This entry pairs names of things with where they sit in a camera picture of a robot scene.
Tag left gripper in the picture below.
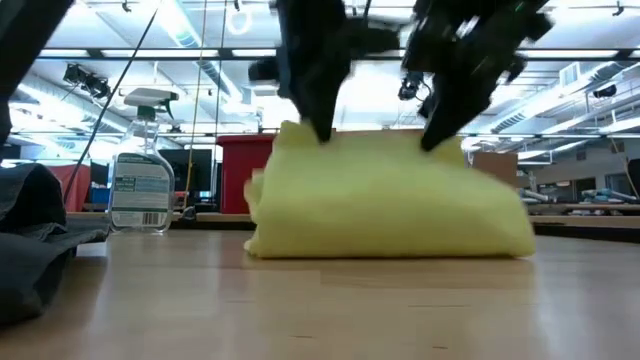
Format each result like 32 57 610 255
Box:
247 0 402 145

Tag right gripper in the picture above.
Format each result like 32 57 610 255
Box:
399 0 531 154

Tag yellow t-shirt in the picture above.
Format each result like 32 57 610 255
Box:
243 119 538 261

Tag dark grey shorts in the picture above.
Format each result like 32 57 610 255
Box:
0 162 111 327

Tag red plastic laundry bin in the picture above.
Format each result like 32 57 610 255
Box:
215 133 277 216

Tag cardboard box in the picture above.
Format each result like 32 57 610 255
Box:
469 150 519 189

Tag black background monitor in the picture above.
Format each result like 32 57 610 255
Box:
158 148 217 201

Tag distant wooden table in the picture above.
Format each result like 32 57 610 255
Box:
527 202 640 212

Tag clear spray bottle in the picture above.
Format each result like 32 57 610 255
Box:
107 87 180 235

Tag black ceiling fixture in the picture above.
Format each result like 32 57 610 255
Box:
63 63 112 100

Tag black overhead camera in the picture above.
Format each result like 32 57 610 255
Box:
397 69 432 102

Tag black overhead frame bar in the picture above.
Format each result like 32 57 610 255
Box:
0 46 640 62

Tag yellow hanging cord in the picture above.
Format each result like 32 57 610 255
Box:
181 0 210 210

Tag long black cable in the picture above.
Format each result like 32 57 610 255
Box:
63 0 162 202

